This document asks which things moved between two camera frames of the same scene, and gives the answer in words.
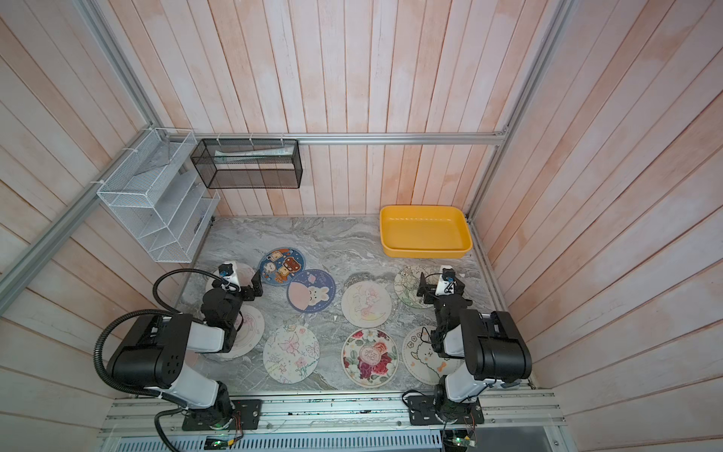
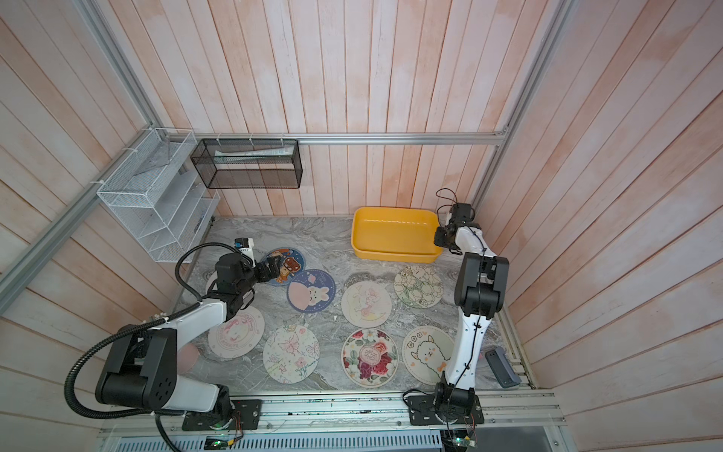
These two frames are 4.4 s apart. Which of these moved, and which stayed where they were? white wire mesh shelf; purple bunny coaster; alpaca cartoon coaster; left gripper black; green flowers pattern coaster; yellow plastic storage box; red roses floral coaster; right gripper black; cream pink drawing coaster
Moved: right gripper black; yellow plastic storage box; left gripper black
Stayed: alpaca cartoon coaster; cream pink drawing coaster; green flowers pattern coaster; red roses floral coaster; white wire mesh shelf; purple bunny coaster
